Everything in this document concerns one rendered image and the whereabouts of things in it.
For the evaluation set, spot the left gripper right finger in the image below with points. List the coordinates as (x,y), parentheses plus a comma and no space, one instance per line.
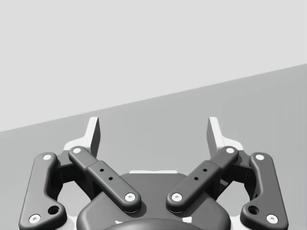
(204,174)

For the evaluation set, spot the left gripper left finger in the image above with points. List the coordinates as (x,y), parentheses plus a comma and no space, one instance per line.
(103,174)

